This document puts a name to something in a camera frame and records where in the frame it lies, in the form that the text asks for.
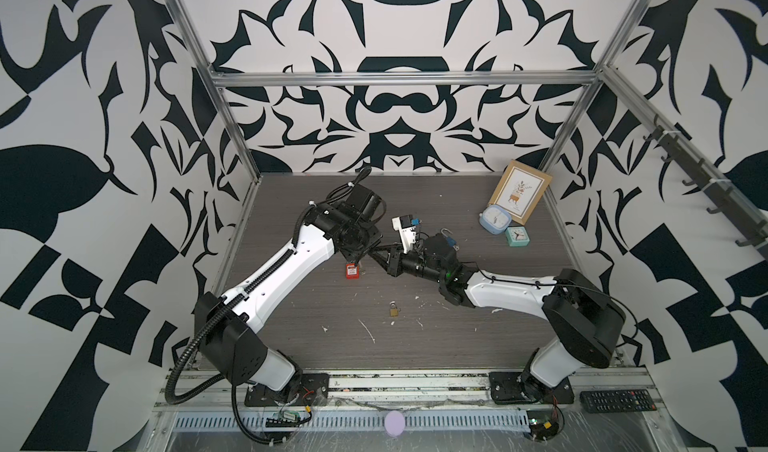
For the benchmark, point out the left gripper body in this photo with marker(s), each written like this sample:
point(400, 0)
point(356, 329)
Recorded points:
point(366, 237)

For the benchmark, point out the blue padlock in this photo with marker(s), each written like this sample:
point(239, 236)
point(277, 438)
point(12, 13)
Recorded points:
point(449, 238)

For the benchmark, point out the black wall hook rack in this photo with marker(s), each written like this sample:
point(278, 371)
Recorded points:
point(701, 174)

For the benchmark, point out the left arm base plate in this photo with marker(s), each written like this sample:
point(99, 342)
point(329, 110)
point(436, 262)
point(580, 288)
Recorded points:
point(299, 388)

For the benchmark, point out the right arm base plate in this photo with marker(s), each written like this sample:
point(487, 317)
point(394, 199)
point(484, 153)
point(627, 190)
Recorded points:
point(511, 388)

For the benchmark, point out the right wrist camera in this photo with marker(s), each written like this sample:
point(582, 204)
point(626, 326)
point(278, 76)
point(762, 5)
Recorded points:
point(408, 228)

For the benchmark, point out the green square alarm clock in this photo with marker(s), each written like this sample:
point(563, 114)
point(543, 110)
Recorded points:
point(517, 236)

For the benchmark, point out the blue round alarm clock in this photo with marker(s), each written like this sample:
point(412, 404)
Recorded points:
point(495, 219)

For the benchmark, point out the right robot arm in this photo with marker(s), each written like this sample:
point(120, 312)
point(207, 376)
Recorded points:
point(586, 321)

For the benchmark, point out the purple round cap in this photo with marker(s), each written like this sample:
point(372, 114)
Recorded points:
point(395, 423)

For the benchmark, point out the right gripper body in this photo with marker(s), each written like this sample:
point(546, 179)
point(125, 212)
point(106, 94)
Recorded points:
point(418, 265)

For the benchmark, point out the black remote control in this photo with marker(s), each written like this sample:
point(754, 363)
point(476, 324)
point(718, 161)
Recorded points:
point(617, 401)

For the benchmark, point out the wooden picture frame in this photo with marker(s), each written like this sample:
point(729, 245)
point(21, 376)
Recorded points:
point(520, 190)

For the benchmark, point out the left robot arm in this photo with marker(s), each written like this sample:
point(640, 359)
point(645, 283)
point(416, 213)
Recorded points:
point(226, 327)

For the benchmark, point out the red padlock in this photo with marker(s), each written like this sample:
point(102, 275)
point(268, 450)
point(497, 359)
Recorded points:
point(352, 271)

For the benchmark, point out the small brass padlock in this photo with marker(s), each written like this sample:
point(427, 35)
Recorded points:
point(394, 309)

